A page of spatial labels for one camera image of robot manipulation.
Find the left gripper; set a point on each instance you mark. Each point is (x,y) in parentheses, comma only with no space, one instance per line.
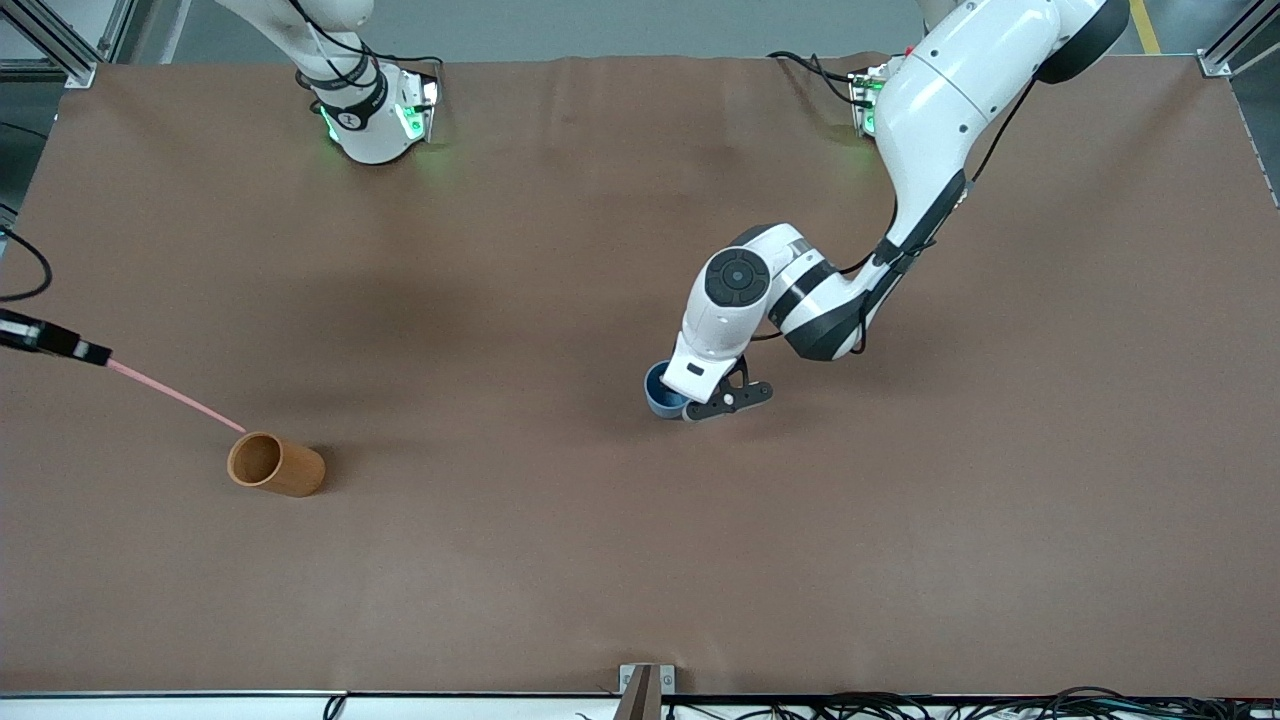
(665,387)

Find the blue cup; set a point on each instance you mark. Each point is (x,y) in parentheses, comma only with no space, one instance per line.
(657,395)

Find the pink chopstick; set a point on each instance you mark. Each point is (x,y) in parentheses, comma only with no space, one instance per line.
(175,396)

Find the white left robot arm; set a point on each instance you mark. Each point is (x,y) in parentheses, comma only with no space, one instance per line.
(930,110)

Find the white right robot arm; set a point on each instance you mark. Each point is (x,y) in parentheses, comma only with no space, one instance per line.
(365,130)

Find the orange cylindrical cup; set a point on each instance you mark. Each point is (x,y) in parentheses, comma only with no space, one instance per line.
(295,470)

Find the brown table mat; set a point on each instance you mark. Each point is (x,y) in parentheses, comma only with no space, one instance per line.
(500,560)

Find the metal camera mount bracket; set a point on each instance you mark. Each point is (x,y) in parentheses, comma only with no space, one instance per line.
(647,685)

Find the aluminium frame post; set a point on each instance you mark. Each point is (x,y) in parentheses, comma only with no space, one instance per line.
(1240,45)
(60,40)

